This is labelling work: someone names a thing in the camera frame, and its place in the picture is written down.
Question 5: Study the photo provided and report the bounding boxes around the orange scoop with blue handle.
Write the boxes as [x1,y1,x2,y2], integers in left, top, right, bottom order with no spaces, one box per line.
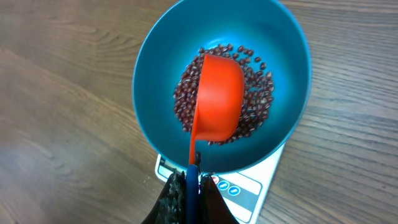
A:
[185,54,244,223]

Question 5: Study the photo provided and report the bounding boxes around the white digital kitchen scale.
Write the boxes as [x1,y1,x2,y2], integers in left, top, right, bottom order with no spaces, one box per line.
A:
[154,144,286,224]

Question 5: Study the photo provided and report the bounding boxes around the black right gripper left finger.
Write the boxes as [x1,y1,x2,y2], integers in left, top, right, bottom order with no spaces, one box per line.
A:
[142,170,186,224]

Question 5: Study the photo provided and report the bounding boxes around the teal plastic bowl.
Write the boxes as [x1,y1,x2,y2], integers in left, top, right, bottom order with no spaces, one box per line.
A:
[132,0,311,173]

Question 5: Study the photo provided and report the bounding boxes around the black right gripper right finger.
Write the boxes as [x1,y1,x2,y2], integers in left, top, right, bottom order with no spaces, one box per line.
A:
[198,175,239,224]

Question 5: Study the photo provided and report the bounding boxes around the red beans in bowl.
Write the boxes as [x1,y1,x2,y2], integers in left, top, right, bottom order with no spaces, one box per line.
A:
[173,44,274,145]

